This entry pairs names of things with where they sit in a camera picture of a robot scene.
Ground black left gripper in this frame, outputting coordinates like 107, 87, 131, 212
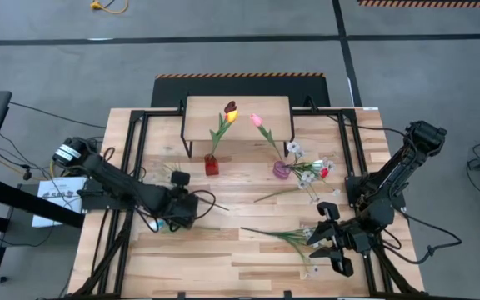
158, 169, 202, 229

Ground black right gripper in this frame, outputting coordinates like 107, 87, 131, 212
306, 201, 374, 278

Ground purple ribbed glass vase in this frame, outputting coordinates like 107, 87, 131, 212
272, 160, 292, 181

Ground orange yellow artificial tulip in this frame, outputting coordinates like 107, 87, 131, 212
209, 110, 240, 158

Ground dark red artificial tulip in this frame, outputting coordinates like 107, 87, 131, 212
209, 99, 238, 158

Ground wooden shelf with black legs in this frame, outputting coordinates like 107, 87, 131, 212
180, 95, 298, 158

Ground red glass vase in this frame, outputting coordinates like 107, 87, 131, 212
203, 152, 220, 177

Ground black hazard-striped floor mat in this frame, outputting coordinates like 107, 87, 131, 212
150, 72, 332, 108

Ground white printed paper sheet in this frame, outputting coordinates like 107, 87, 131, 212
31, 177, 88, 229

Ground orange black hazard floor strip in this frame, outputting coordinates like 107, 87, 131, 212
357, 0, 480, 8

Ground black aluminium table frame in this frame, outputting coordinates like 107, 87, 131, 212
72, 96, 427, 300

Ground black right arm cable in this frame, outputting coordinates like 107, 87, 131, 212
383, 207, 463, 266

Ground yellow floor cable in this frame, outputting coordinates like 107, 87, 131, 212
89, 0, 129, 15

